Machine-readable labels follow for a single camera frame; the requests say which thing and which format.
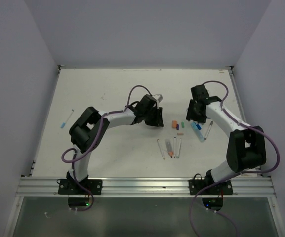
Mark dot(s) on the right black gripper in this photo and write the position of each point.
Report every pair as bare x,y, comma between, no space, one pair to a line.
190,115

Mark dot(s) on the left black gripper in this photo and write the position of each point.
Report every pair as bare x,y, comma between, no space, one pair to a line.
158,120

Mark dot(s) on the light blue highlighter marker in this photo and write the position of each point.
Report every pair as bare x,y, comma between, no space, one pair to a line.
197,132

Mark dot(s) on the orange marker cap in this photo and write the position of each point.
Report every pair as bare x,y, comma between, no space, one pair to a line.
174,124

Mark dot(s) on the orange highlighter marker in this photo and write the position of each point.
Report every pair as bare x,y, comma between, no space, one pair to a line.
169,148

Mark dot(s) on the green white pen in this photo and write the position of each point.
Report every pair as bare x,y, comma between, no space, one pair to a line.
179,148

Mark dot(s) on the light blue capped pen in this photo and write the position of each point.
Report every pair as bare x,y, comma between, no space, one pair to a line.
66,118

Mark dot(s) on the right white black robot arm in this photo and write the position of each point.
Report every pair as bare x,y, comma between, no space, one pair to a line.
246,147

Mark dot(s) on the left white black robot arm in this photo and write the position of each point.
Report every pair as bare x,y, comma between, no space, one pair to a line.
87,132

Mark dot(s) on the grey capped white pen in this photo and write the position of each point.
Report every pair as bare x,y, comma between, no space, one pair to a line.
208,130

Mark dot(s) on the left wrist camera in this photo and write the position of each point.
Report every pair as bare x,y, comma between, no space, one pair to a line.
158,97

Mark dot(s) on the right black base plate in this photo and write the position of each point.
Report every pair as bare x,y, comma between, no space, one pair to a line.
204,186

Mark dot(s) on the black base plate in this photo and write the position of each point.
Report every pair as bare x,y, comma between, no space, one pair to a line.
67,187
204,186

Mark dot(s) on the aluminium rail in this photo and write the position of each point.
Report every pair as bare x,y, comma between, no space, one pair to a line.
247,187

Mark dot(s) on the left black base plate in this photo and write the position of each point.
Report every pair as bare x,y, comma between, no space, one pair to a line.
67,187

